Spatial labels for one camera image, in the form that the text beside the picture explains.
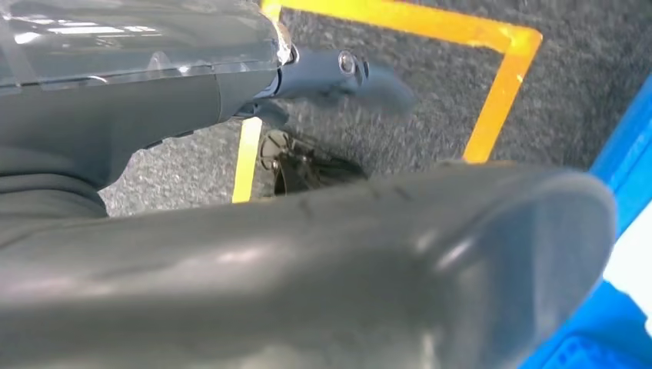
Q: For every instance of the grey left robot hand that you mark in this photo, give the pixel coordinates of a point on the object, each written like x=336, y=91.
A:
x=254, y=285

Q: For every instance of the thick yellow floor tape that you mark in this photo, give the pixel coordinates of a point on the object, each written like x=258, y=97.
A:
x=509, y=76

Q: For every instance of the large blue metal shelf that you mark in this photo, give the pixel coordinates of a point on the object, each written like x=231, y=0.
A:
x=626, y=153

